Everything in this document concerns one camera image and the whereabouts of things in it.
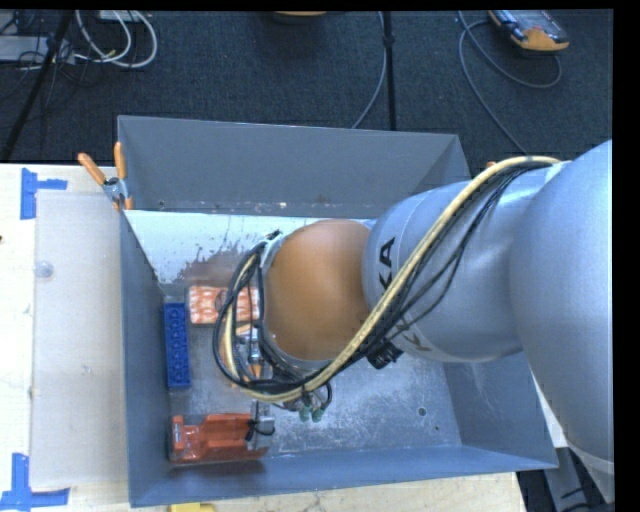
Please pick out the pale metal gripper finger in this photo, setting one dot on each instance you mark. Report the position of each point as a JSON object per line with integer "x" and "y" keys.
{"x": 258, "y": 409}
{"x": 266, "y": 425}

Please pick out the orange plastic tool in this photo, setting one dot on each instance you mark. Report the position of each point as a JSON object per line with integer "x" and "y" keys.
{"x": 212, "y": 439}

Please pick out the blue studded flat block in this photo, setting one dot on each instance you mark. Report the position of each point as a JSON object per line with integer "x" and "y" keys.
{"x": 177, "y": 345}

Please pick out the pale wood flat board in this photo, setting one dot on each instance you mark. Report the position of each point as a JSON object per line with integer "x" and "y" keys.
{"x": 75, "y": 340}

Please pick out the grey metal bin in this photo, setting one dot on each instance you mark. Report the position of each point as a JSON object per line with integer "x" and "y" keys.
{"x": 280, "y": 170}

